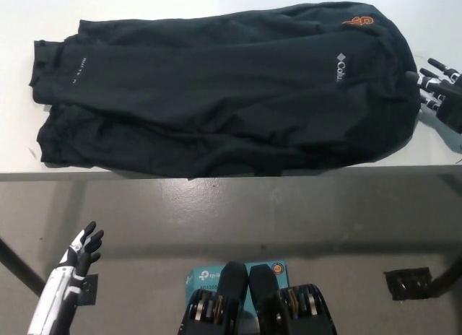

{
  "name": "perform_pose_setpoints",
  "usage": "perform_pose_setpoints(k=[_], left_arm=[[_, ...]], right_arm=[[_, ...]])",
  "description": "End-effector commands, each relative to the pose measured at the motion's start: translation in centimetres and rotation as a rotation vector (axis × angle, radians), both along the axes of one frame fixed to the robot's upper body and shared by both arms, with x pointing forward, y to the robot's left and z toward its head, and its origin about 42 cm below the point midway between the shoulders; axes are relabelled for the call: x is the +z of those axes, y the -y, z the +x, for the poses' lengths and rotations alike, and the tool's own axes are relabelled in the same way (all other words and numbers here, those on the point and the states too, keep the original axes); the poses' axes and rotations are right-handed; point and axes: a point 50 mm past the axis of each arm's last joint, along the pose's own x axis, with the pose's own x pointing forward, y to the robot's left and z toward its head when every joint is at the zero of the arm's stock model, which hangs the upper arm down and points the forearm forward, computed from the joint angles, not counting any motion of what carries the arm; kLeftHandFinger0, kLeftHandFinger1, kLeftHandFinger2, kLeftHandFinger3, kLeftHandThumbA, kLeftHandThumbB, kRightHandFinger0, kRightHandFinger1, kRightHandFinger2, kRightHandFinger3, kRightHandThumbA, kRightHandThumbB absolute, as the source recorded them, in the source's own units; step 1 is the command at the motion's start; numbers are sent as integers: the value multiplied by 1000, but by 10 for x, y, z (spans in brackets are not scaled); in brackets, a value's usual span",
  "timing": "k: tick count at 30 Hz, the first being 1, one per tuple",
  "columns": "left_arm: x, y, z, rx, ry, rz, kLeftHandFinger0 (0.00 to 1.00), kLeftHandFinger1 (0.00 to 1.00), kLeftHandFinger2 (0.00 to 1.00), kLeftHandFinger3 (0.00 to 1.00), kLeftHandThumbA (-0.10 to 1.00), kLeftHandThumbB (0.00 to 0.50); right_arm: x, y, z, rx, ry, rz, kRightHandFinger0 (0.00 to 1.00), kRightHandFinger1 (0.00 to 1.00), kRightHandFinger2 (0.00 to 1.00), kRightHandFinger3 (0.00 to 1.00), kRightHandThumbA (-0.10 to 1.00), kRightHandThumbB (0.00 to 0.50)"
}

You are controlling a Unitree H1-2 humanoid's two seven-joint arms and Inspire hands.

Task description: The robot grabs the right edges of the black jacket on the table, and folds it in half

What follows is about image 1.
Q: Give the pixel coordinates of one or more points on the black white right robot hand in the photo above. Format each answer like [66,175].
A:
[451,100]

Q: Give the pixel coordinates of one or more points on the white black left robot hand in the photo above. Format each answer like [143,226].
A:
[61,291]

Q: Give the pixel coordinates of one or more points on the black Columbia jacket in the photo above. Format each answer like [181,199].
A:
[216,96]

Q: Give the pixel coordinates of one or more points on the teal tp-link cardboard box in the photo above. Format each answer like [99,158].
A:
[205,277]

